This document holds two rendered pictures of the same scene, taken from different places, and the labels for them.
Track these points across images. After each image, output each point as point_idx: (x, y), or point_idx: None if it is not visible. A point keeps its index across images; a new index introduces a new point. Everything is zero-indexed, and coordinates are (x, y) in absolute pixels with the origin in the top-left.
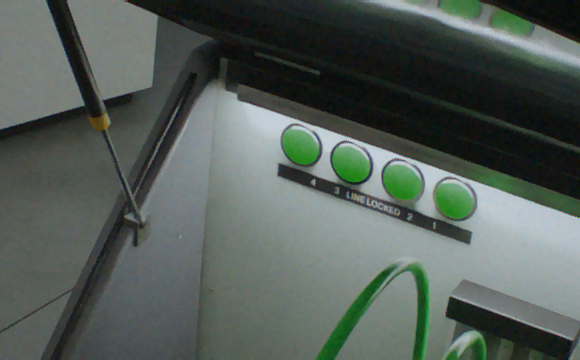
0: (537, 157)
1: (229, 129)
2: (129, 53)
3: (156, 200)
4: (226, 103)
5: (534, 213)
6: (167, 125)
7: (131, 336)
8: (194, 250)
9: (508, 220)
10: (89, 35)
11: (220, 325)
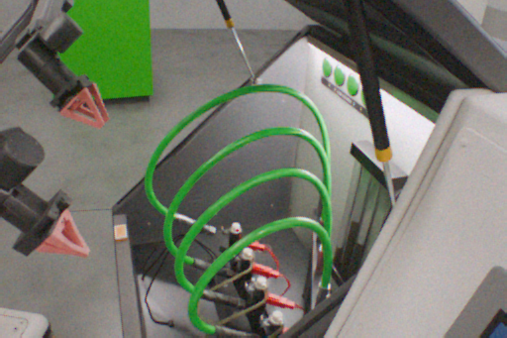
0: (403, 74)
1: (311, 60)
2: None
3: (266, 76)
4: (311, 49)
5: (395, 105)
6: (281, 49)
7: (249, 132)
8: (294, 113)
9: (385, 109)
10: None
11: (301, 151)
